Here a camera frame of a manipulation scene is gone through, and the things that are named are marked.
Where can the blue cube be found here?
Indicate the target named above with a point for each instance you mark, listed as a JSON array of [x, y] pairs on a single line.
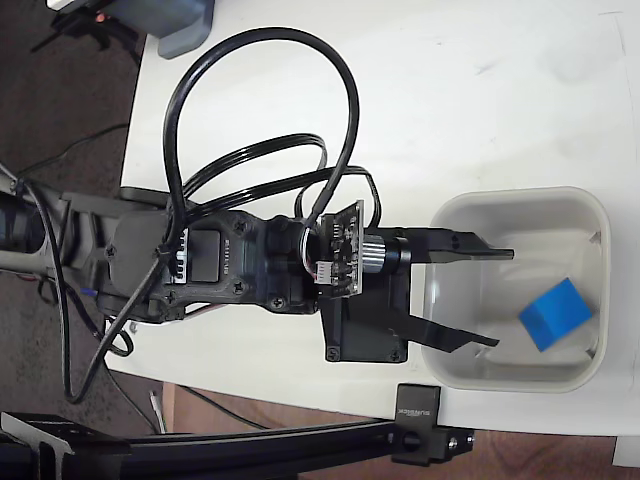
[[555, 315]]

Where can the white sheet corner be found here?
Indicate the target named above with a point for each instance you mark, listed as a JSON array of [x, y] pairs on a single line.
[[627, 452]]

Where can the black table clamp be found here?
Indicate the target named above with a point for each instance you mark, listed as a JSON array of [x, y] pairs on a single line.
[[417, 425]]

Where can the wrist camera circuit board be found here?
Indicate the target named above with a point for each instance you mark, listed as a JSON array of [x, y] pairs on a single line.
[[345, 250]]

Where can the small blue plastic part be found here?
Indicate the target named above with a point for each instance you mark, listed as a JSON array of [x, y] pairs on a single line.
[[89, 292]]

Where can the black aluminium rail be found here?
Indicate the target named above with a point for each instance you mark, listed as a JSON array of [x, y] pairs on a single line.
[[225, 450]]

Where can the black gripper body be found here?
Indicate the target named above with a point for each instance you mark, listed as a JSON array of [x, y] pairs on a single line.
[[370, 330]]

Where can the black tripod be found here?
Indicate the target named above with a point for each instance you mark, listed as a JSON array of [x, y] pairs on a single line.
[[80, 25]]

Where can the gray-blue plastic stand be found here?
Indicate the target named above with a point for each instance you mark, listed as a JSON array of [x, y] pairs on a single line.
[[180, 25]]

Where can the white square plastic bin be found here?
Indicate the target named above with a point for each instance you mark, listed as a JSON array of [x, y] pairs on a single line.
[[540, 372]]

